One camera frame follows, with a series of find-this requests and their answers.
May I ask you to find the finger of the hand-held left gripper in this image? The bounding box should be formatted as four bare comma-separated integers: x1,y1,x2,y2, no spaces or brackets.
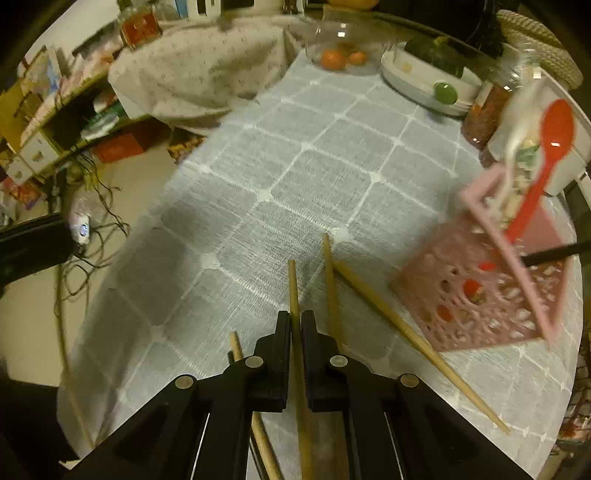
0,216,79,289

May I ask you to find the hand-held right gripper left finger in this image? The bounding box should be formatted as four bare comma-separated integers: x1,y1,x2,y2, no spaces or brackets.
65,310,293,480

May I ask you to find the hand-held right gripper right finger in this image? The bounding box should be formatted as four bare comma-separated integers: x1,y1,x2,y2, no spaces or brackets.
300,310,536,480

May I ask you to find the light wooden chopstick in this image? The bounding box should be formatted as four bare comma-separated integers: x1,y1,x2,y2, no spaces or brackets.
332,261,512,435
288,260,315,480
230,331,284,480
322,233,345,355

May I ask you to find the pink perforated utensil holder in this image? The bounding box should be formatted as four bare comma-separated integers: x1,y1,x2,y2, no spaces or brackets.
390,164,578,354

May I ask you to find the black chopstick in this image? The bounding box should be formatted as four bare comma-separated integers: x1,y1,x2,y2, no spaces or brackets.
522,242,591,268

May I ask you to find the white spoon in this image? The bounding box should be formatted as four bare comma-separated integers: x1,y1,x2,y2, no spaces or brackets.
501,69,546,217

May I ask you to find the red plastic spoon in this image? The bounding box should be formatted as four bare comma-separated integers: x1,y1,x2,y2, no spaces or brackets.
503,98,576,243

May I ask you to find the white power adapter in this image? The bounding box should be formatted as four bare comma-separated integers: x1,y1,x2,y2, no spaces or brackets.
69,198,95,245

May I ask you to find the wooden shelf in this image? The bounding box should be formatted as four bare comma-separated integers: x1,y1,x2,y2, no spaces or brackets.
0,46,153,185

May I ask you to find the red box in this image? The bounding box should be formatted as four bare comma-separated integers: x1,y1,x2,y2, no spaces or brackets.
92,131,155,163

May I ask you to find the yellow printed box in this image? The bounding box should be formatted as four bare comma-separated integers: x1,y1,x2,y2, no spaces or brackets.
167,134,206,164

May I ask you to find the beige dotted draped cloth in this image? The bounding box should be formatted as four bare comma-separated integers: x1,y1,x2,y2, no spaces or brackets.
107,16,296,134

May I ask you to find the red label jar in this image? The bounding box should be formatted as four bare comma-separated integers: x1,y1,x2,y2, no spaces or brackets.
119,2,163,51

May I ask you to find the white bowl with green squash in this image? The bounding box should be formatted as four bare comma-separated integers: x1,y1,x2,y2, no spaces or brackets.
381,44,483,116

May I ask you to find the spice jar with dark lid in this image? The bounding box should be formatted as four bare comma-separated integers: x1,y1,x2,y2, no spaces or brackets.
462,69,514,149

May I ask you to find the white electric pot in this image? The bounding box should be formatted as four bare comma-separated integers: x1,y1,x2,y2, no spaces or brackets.
485,69,591,197

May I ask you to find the glass jar with oranges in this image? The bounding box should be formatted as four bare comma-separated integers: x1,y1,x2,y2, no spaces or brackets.
305,14,393,77

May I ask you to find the green pumpkin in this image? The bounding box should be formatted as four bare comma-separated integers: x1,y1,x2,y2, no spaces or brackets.
404,34,476,79

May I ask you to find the large orange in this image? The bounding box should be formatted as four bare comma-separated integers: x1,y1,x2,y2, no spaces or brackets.
323,0,379,11

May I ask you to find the woven basket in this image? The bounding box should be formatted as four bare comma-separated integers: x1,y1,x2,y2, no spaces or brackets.
496,9,583,90

